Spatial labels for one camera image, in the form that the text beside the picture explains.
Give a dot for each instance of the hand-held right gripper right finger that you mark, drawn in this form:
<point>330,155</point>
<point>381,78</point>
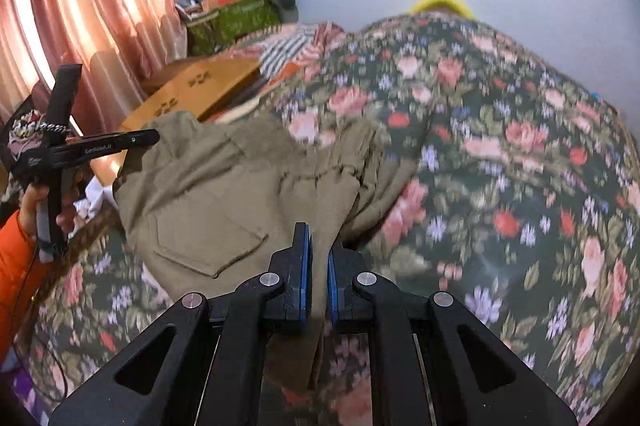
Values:
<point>334,286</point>

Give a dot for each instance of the white cloth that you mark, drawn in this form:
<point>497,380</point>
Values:
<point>97,198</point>

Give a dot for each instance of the green bag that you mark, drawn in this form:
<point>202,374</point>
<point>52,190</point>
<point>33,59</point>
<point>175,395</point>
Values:
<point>240,19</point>

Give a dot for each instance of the olive green pants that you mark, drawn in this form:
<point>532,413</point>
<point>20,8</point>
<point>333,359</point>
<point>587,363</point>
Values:
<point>210,196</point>

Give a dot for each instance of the wooden lap desk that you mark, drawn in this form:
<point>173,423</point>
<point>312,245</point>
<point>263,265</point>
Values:
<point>210,81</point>

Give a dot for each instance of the person's left forearm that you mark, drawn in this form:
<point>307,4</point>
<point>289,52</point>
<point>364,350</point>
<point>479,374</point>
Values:
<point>15,276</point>

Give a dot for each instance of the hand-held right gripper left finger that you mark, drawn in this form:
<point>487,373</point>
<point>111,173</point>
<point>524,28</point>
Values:
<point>302,276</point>

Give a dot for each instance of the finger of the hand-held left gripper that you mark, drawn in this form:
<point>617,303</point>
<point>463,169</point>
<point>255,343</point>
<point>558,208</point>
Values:
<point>140,139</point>

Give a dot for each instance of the person's left hand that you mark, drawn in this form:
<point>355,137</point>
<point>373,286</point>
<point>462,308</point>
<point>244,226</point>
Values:
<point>30,211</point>

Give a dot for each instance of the striped orange blanket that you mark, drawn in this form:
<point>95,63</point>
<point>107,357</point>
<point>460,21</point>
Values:
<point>285,51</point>

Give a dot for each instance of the patterned dark cloth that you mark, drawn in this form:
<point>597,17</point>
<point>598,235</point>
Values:
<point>22,134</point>

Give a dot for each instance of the floral bed quilt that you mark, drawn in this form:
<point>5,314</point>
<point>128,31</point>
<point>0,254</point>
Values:
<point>500,156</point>

